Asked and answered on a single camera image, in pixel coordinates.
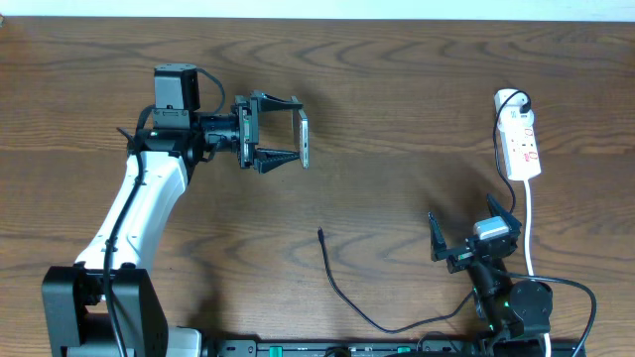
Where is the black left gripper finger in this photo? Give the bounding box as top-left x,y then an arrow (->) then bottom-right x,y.
254,148 -> 301,174
257,92 -> 303,112

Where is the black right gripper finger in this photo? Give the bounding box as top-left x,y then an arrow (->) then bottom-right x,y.
486,193 -> 522,233
428,212 -> 447,262

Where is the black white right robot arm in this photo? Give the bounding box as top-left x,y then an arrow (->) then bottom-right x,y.
429,195 -> 553,347

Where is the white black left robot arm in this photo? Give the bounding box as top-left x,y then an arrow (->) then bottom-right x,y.
41,63 -> 309,356

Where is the white power strip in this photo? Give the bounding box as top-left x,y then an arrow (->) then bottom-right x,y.
494,88 -> 542,181

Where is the black charging cable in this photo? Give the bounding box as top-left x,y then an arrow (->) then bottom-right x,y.
317,88 -> 533,335

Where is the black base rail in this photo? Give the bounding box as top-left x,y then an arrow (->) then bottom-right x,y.
200,338 -> 586,357

